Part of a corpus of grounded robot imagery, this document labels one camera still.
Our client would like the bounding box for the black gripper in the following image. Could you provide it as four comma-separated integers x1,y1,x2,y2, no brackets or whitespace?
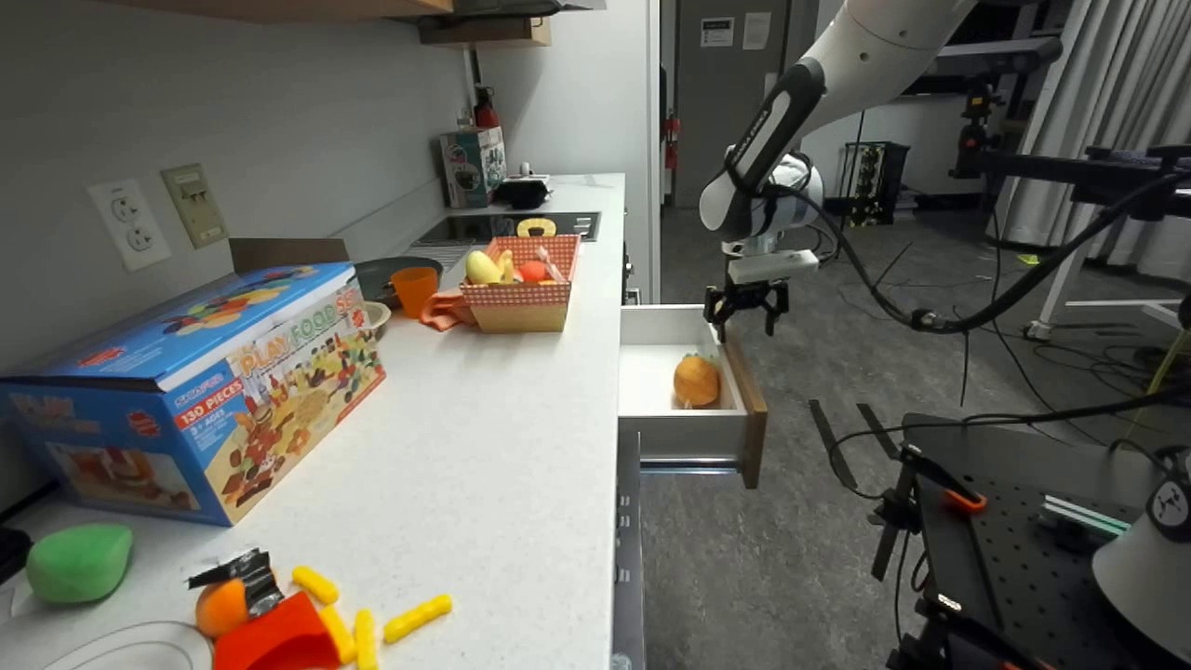
698,277,795,349

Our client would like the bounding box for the orange pineapple plushie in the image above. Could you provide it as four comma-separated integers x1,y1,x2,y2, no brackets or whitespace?
669,349,731,415

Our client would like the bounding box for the white drawer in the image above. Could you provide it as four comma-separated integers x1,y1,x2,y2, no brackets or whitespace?
615,301,769,493

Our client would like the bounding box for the wooden basket of fruit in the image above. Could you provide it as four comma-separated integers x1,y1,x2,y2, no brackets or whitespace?
458,230,584,336

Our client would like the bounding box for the black cooktop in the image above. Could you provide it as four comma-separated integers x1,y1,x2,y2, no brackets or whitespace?
413,208,602,251

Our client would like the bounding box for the yellow toy fruit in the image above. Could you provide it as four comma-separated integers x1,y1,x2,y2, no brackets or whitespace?
461,245,507,291

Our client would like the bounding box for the orange clamp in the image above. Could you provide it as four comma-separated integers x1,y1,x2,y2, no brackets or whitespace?
940,484,994,522

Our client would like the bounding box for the orange toy cup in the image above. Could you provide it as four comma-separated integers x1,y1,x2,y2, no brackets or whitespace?
386,264,445,319

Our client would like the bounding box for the red fire extinguisher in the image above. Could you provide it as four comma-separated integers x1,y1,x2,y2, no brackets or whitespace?
464,50,507,133

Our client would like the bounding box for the black perforated table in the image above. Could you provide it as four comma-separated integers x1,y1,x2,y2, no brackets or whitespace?
898,409,1191,670

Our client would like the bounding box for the small patterned bowl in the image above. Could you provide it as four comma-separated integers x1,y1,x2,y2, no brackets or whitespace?
357,298,397,348

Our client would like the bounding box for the dark round pan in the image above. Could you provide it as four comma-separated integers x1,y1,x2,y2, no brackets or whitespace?
352,255,445,308

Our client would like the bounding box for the grey curtain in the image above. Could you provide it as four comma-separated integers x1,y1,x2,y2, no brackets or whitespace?
989,0,1191,282

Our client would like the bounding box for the yellow toy fry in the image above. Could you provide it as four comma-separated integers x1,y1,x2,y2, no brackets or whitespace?
380,591,458,649
285,563,344,609
349,602,383,670

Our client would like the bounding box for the white cone shaped base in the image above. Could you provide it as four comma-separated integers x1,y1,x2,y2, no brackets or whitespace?
1089,515,1191,668

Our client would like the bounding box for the blue toy food box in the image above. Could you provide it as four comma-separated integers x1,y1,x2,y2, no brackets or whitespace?
0,257,392,529

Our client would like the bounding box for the red fries container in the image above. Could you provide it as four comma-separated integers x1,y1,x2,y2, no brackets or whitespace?
211,587,347,670

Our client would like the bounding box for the orange toy ball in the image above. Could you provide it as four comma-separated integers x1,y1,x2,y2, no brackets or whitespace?
192,578,254,642

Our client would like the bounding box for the white empty plate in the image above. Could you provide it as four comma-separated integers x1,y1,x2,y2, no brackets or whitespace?
41,616,215,670

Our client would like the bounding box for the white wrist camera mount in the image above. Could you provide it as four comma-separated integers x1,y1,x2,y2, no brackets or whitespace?
723,241,821,291

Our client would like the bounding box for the black wire rack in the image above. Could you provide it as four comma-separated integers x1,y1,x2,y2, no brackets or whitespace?
840,138,911,230

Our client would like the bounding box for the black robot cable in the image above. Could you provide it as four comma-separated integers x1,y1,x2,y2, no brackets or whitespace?
793,171,1191,339

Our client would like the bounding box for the beige switch plate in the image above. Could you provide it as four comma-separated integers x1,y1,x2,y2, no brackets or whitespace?
161,161,229,255

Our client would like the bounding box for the white wall outlet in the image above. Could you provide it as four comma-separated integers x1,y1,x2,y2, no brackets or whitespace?
86,176,176,277

